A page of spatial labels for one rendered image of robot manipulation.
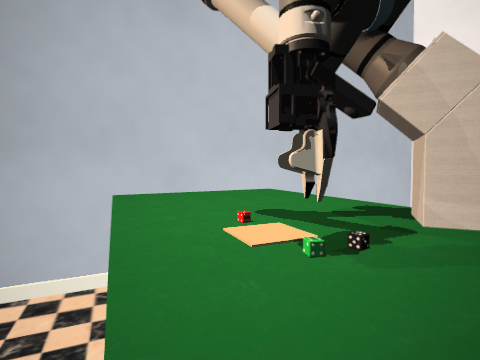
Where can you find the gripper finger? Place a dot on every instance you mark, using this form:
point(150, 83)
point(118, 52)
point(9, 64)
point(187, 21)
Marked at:
point(318, 149)
point(308, 180)

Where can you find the green die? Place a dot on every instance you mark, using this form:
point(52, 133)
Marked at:
point(313, 246)

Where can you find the tan flat mat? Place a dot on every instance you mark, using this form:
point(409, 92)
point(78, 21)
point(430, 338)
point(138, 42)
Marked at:
point(267, 234)

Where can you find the black die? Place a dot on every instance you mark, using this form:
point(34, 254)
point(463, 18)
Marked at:
point(358, 240)

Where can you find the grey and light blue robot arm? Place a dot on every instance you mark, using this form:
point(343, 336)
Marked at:
point(371, 55)

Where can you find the red die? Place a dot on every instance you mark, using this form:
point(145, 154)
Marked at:
point(243, 216)

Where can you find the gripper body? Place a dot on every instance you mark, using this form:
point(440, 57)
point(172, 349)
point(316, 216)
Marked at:
point(286, 64)

